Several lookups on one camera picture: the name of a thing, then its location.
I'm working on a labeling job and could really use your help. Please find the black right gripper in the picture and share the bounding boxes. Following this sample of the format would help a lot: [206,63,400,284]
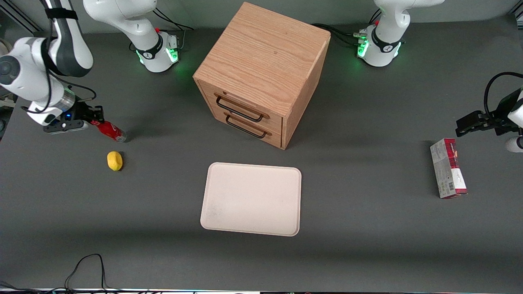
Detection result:
[61,102,105,123]

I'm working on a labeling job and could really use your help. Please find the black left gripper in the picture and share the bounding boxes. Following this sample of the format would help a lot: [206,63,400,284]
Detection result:
[455,93,519,137]

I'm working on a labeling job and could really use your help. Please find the red coke bottle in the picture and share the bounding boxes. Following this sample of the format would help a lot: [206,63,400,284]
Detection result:
[91,120,127,143]

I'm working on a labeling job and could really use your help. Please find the white rectangular tray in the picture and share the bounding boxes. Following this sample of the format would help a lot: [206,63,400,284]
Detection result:
[200,162,302,237]

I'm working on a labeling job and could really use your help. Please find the yellow lemon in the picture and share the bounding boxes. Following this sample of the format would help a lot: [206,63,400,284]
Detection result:
[107,151,123,172]

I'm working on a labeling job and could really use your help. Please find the red and white carton box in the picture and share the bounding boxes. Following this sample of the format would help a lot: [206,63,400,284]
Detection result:
[430,138,469,199]

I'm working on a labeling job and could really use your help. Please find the wooden drawer cabinet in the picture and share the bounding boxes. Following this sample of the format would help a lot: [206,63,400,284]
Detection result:
[193,2,331,150]

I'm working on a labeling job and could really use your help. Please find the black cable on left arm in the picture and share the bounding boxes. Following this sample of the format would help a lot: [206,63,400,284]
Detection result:
[484,71,523,119]

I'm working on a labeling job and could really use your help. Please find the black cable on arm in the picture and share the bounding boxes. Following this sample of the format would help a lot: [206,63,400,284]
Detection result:
[484,71,523,119]
[20,0,97,116]

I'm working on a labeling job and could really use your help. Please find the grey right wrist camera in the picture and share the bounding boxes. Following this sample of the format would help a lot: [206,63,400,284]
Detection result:
[43,120,89,134]

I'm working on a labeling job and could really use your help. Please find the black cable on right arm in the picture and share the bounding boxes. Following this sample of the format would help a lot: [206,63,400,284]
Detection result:
[20,0,97,116]

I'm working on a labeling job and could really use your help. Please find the black cables at right arm base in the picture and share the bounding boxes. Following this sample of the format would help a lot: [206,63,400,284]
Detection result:
[152,7,195,51]

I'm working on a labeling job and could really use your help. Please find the black cables at arm base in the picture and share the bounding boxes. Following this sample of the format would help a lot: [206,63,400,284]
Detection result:
[152,7,195,51]
[311,22,368,47]

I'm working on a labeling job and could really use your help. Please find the black cable at table edge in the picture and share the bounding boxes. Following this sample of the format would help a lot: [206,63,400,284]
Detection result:
[0,253,123,294]

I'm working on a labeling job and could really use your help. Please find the black metal drawer handle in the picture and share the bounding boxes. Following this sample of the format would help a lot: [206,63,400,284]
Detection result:
[225,114,268,139]
[215,95,265,123]

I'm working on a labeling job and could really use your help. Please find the black cables at left arm base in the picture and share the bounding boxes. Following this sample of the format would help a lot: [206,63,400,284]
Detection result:
[311,22,368,47]

